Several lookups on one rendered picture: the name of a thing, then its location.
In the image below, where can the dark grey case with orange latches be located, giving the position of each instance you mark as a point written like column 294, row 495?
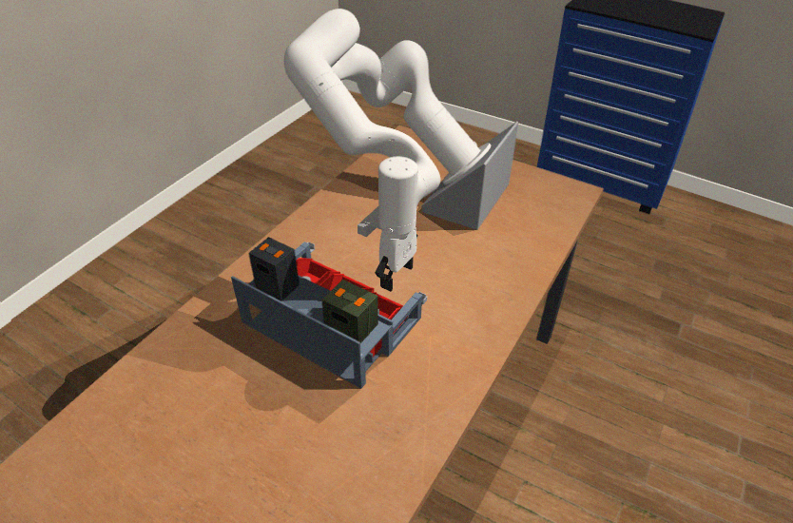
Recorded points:
column 274, row 268

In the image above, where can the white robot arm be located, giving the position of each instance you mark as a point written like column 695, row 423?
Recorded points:
column 405, row 64

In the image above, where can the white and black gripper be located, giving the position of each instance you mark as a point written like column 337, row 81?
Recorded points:
column 397, row 251

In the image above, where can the olive green tool case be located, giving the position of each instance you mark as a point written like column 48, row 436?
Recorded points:
column 351, row 310

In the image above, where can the red bin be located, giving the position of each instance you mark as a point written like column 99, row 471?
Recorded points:
column 334, row 279
column 388, row 309
column 314, row 270

